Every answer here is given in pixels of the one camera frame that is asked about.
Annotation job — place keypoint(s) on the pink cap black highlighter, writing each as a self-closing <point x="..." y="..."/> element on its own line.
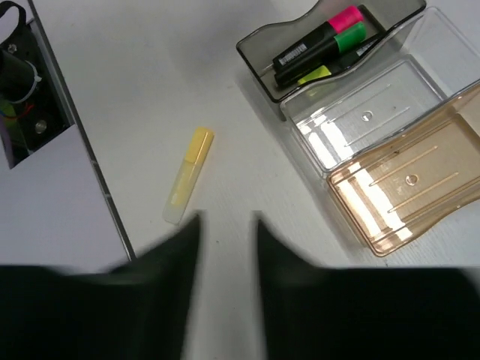
<point x="326" y="31"/>

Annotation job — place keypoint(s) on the dark grey plastic container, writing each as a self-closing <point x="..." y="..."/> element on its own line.
<point x="260" y="49"/>

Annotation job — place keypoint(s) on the orange translucent plastic container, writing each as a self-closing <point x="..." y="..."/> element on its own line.
<point x="394" y="193"/>

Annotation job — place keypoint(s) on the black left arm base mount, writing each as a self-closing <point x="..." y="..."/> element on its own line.
<point x="34" y="106"/>

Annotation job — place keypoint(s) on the clear plastic container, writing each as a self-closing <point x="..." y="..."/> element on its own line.
<point x="412" y="70"/>

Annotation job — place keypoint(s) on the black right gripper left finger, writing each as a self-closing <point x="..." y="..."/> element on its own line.
<point x="138" y="310"/>

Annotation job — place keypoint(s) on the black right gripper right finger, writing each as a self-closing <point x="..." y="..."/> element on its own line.
<point x="316" y="312"/>

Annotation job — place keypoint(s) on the green cap black highlighter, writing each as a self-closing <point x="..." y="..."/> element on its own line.
<point x="317" y="55"/>

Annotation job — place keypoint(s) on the yellow cap black highlighter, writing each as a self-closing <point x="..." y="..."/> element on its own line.
<point x="344" y="62"/>

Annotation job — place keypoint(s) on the yellow translucent glue stick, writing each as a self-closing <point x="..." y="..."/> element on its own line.
<point x="187" y="175"/>

